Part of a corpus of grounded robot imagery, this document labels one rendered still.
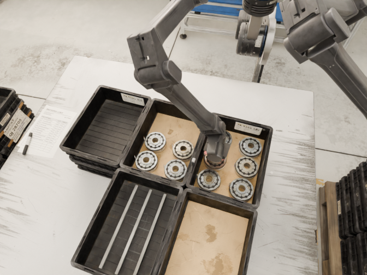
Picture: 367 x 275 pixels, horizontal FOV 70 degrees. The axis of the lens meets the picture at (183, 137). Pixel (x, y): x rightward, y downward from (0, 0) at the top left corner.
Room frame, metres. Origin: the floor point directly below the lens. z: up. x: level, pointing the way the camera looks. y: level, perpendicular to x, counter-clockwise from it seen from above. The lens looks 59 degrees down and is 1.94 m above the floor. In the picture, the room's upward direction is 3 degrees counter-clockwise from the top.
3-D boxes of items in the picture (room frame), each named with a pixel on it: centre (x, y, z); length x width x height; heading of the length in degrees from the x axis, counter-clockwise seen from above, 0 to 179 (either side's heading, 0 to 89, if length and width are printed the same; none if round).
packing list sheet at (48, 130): (0.85, 0.78, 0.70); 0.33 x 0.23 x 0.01; 164
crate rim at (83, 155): (0.72, 0.36, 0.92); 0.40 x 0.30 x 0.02; 159
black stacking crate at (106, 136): (0.72, 0.36, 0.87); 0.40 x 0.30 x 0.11; 159
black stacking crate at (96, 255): (0.24, 0.22, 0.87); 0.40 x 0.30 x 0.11; 159
